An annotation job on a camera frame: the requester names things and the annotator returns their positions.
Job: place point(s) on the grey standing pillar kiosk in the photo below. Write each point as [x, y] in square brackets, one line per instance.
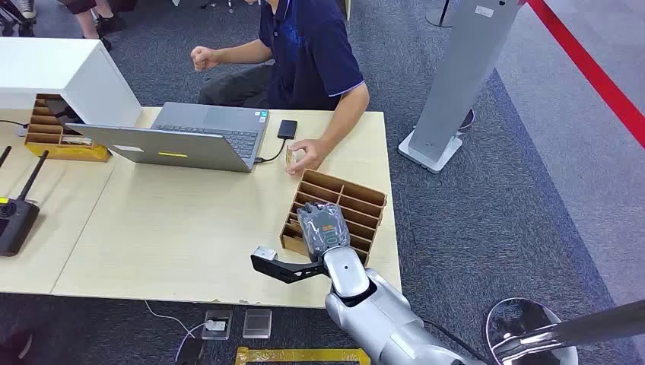
[463, 75]

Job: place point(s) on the yellow floor tape frame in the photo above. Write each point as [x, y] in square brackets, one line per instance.
[302, 354]

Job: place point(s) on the bystander legs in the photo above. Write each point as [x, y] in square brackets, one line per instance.
[93, 20]

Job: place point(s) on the bystander shoe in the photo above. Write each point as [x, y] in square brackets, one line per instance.
[25, 7]

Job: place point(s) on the white cabinet box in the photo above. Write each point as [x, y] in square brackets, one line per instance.
[75, 75]

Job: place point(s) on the empty cardboard slotted organizer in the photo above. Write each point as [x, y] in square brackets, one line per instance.
[353, 201]

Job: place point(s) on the person's hand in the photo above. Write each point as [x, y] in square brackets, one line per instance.
[310, 153]
[204, 58]

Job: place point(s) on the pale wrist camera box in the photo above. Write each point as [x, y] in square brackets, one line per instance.
[265, 253]

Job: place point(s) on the person's right hand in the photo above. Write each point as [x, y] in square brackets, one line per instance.
[204, 58]

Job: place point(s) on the metal floor plate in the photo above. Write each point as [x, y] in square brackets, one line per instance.
[257, 323]

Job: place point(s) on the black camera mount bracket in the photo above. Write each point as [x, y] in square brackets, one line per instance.
[287, 272]

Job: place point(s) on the person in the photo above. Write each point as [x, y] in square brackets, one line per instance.
[307, 55]

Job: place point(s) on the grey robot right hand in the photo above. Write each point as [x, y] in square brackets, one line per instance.
[322, 229]

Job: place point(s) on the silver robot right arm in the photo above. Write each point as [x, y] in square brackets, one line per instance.
[383, 322]

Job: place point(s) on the grey laptop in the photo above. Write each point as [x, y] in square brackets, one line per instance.
[201, 136]

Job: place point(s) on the dark device in organizer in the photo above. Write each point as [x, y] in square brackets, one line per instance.
[63, 113]

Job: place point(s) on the dark stanchion base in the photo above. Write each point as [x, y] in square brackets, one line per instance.
[439, 17]

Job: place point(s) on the person's left hand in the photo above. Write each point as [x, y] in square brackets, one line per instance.
[310, 153]

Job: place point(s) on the red barrier belt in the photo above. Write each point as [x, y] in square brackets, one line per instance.
[589, 68]

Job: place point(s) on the black remote controller with antennas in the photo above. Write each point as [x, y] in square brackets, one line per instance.
[17, 221]

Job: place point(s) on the black external drive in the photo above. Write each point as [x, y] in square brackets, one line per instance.
[287, 129]

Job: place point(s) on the cardboard organizer on yellow base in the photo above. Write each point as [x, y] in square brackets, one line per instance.
[45, 133]

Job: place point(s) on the floor socket with white plug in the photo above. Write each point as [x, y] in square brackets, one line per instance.
[217, 325]

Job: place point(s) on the chrome stanchion base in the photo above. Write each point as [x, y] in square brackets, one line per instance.
[514, 322]

